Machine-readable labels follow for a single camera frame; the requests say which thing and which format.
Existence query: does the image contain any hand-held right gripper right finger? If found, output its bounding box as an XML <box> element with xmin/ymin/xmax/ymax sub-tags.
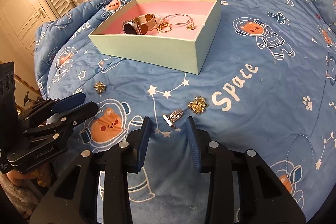
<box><xmin>185</xmin><ymin>116</ymin><xmax>306</xmax><ymax>224</ymax></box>

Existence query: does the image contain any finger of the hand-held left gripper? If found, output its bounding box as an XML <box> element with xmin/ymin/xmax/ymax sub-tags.
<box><xmin>22</xmin><ymin>101</ymin><xmax>99</xmax><ymax>148</ymax></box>
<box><xmin>17</xmin><ymin>93</ymin><xmax>86</xmax><ymax>132</ymax></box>

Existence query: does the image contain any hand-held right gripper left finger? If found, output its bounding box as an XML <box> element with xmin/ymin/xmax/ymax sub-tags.
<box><xmin>29</xmin><ymin>116</ymin><xmax>153</xmax><ymax>224</ymax></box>

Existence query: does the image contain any gold star earring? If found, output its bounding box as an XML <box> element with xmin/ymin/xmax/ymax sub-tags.
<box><xmin>94</xmin><ymin>81</ymin><xmax>107</xmax><ymax>95</ymax></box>

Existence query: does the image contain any silver ring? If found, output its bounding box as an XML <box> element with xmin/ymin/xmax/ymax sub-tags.
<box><xmin>162</xmin><ymin>109</ymin><xmax>184</xmax><ymax>130</ymax></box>

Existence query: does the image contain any gold star brooch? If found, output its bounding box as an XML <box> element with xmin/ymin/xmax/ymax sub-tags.
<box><xmin>188</xmin><ymin>97</ymin><xmax>209</xmax><ymax>115</ymax></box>

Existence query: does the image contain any green box with pink inside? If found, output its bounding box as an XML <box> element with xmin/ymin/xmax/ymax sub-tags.
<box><xmin>88</xmin><ymin>0</ymin><xmax>221</xmax><ymax>75</ymax></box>

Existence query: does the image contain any rose gold wrist watch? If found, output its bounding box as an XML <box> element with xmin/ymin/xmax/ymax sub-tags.
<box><xmin>122</xmin><ymin>13</ymin><xmax>156</xmax><ymax>35</ymax></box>

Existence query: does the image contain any gold ring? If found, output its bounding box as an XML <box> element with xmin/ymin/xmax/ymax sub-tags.
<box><xmin>157</xmin><ymin>23</ymin><xmax>173</xmax><ymax>34</ymax></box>

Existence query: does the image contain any thin rose gold bracelet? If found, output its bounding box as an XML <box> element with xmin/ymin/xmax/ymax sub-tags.
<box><xmin>163</xmin><ymin>13</ymin><xmax>196</xmax><ymax>31</ymax></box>

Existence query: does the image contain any person's left forearm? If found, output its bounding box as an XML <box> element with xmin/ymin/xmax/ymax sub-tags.
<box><xmin>0</xmin><ymin>177</ymin><xmax>41</xmax><ymax>215</ymax></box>

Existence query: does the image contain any person's left hand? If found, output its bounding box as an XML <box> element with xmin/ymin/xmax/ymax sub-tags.
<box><xmin>5</xmin><ymin>161</ymin><xmax>53</xmax><ymax>188</ymax></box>

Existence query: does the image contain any blue astronaut print blanket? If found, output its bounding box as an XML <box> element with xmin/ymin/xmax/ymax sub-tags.
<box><xmin>33</xmin><ymin>0</ymin><xmax>336</xmax><ymax>224</ymax></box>

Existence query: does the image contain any white panel door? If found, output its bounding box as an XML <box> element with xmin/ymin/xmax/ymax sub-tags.
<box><xmin>0</xmin><ymin>0</ymin><xmax>53</xmax><ymax>63</ymax></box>

